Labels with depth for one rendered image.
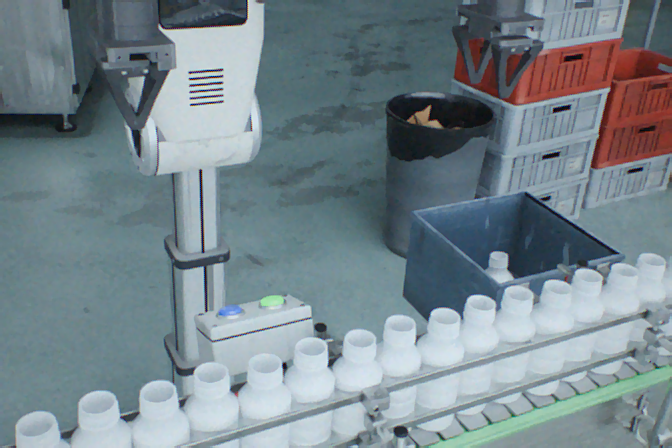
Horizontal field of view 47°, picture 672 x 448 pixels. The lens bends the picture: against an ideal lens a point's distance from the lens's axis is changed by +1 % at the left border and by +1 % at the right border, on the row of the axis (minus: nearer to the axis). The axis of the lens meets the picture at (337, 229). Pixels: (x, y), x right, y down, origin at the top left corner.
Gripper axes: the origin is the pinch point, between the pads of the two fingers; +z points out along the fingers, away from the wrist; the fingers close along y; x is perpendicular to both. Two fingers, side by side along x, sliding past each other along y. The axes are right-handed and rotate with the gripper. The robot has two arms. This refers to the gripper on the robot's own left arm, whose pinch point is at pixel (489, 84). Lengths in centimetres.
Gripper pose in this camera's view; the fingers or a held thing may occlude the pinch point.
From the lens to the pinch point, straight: 102.8
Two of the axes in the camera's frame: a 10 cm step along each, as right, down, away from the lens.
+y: -4.4, -4.4, 7.8
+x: -9.0, 1.7, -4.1
